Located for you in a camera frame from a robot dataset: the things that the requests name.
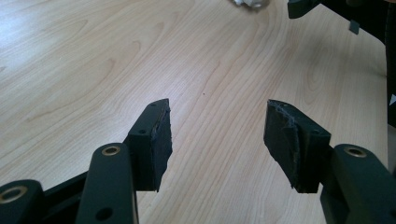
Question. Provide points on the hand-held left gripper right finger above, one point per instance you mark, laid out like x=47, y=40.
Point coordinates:
x=289, y=149

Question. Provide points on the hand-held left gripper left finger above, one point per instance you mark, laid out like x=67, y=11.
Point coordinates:
x=146, y=149

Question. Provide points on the white waffle knit cloth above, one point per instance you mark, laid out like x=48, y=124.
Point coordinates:
x=249, y=2

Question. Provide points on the grey tape tab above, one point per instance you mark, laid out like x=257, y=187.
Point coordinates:
x=354, y=27

